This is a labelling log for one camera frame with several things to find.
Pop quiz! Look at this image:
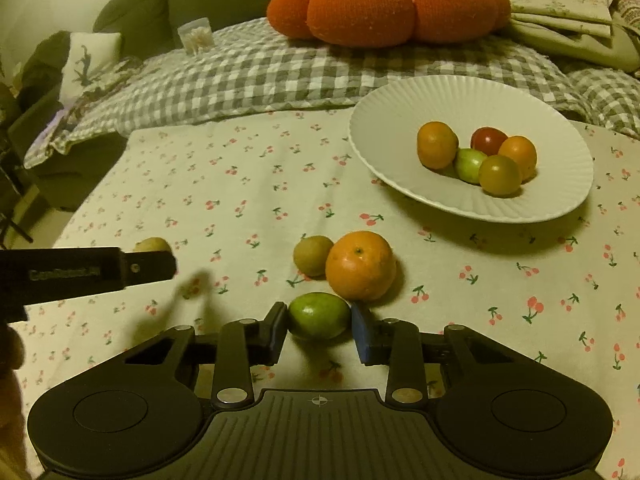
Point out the clear toothpick jar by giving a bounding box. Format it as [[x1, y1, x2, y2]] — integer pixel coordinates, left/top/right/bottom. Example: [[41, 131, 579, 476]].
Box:
[[177, 17, 215, 54]]

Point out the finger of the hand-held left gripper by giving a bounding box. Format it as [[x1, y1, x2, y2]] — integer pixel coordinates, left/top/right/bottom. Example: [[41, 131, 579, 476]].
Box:
[[120, 250, 177, 289]]

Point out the small olive plum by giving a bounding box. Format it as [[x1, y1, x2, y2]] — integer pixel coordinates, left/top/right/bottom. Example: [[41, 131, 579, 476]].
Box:
[[292, 235, 335, 277]]

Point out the white bird print pillow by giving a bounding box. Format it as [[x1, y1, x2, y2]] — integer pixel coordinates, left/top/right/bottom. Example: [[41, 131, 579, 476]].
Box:
[[59, 31, 123, 101]]

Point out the grey checked blanket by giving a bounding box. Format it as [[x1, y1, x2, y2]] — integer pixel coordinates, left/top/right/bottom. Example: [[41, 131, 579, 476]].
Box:
[[22, 17, 640, 168]]

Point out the person's left hand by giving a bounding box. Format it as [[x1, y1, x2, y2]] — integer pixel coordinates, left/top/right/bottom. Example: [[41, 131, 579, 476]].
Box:
[[0, 326, 26, 378]]

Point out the large oval green plum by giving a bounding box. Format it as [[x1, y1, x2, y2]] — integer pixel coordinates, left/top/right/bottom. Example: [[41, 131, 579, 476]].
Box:
[[287, 292, 352, 341]]

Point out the pale yellow-green plum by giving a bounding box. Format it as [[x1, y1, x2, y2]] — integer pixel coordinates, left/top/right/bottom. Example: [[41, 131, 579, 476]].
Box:
[[132, 237, 173, 256]]

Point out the bright green plum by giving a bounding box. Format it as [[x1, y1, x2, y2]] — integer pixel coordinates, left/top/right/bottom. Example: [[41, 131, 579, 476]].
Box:
[[454, 148, 488, 184]]

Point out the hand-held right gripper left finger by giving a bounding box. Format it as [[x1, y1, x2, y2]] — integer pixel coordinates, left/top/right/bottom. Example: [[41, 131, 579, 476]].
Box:
[[122, 301, 290, 409]]

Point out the pink patterned blanket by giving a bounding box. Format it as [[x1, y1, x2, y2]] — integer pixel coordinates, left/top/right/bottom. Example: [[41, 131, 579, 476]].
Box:
[[607, 0, 640, 78]]

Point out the large orange tangerine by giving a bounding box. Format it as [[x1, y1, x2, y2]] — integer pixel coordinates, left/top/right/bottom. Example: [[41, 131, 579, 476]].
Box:
[[325, 230, 397, 302]]

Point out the orange pumpkin cushion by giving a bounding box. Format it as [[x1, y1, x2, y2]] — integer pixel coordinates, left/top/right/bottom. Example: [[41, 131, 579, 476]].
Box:
[[266, 0, 512, 49]]

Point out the white ribbed plate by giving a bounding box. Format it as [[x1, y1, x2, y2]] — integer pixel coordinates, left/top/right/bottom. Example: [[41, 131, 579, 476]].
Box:
[[349, 75, 595, 224]]

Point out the floral ruffled cloth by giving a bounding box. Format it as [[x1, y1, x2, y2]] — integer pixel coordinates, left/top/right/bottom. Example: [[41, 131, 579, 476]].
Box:
[[22, 57, 146, 168]]

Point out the person's left forearm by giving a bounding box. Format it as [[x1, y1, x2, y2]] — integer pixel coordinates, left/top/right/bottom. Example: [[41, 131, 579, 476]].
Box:
[[0, 377, 32, 480]]

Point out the olive-brown plum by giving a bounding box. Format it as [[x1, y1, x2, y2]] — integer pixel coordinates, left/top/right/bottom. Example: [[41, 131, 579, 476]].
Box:
[[478, 155, 522, 197]]

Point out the red tomato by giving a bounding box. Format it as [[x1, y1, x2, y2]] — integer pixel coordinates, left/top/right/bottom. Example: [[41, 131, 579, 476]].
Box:
[[470, 127, 509, 157]]

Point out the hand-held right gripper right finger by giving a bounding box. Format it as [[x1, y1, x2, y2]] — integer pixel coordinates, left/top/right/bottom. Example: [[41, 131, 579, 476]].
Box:
[[350, 301, 511, 407]]

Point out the cherry print tablecloth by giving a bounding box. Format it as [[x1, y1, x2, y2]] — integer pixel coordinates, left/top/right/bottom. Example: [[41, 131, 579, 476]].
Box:
[[10, 105, 640, 480]]

